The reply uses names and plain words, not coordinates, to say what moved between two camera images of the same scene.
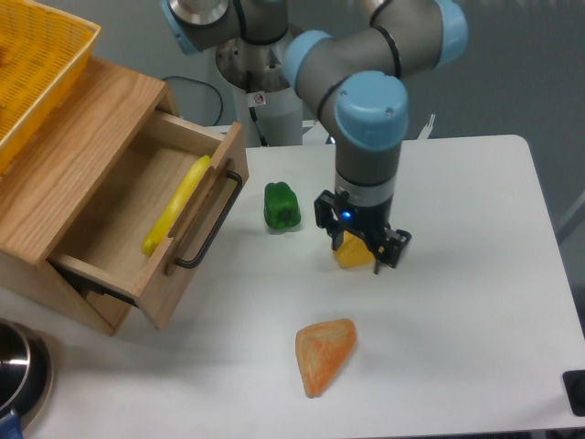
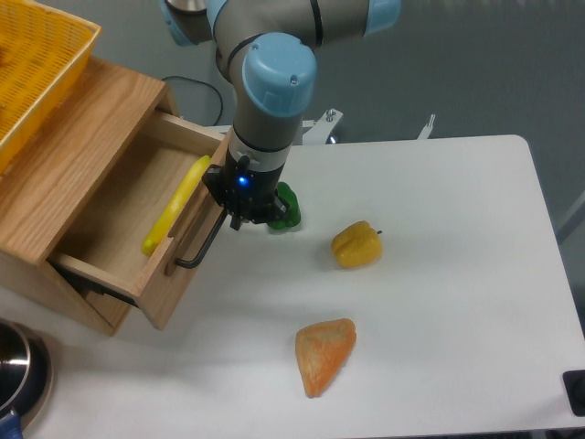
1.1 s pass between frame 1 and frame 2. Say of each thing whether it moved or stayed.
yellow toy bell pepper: stayed
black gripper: moved
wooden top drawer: stayed
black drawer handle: stayed
